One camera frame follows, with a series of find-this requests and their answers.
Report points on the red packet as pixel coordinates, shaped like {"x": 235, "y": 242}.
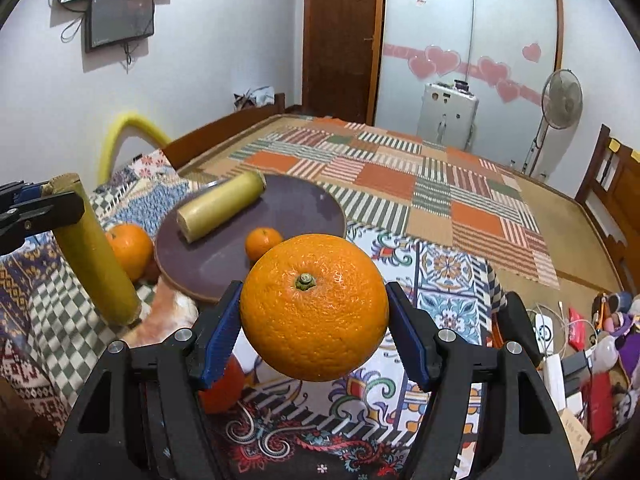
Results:
{"x": 577, "y": 330}

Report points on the round dark purple plate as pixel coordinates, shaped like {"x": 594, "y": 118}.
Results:
{"x": 300, "y": 210}

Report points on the red box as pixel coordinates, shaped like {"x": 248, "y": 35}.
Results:
{"x": 599, "y": 405}

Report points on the white metal appliance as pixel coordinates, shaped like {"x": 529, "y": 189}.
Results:
{"x": 445, "y": 115}

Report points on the white standing fan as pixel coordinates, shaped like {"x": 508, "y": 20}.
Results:
{"x": 562, "y": 97}

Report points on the white box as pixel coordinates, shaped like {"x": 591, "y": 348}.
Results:
{"x": 554, "y": 377}

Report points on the wooden bed headboard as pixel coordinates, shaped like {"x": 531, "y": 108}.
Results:
{"x": 200, "y": 142}

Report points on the checkered printed blanket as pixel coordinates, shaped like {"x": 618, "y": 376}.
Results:
{"x": 45, "y": 320}

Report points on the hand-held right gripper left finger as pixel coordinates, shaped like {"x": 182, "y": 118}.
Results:
{"x": 220, "y": 340}

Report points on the small wall monitor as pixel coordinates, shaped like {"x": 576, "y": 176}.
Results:
{"x": 120, "y": 20}

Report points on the brown paper envelope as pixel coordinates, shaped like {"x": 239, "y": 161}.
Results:
{"x": 575, "y": 435}

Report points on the wooden chair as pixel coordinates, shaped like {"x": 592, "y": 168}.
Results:
{"x": 610, "y": 195}

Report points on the purple plush toy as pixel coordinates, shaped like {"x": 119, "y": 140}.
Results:
{"x": 625, "y": 325}

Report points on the frosted sliding wardrobe doors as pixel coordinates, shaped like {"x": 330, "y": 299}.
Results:
{"x": 470, "y": 20}

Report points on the small orange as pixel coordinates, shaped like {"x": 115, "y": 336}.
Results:
{"x": 262, "y": 242}

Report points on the orange white cloth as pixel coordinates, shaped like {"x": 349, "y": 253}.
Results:
{"x": 165, "y": 310}

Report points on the floral printed blanket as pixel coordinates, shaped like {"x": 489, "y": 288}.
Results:
{"x": 440, "y": 270}

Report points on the medium orange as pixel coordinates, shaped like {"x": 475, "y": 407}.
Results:
{"x": 129, "y": 252}
{"x": 220, "y": 395}

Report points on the yellow foam tube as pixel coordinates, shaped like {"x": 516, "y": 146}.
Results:
{"x": 120, "y": 132}

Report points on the patchwork striped mat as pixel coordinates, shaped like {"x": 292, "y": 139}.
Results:
{"x": 400, "y": 185}

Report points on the large orange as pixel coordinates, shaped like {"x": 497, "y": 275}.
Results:
{"x": 315, "y": 310}

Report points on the brown wooden door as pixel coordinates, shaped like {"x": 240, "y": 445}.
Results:
{"x": 340, "y": 40}

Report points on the bundle on headboard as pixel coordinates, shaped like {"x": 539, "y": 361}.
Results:
{"x": 255, "y": 96}

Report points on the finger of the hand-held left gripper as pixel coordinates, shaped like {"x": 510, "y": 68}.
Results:
{"x": 45, "y": 212}
{"x": 31, "y": 192}

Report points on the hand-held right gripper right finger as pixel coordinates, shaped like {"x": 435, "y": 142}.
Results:
{"x": 407, "y": 340}

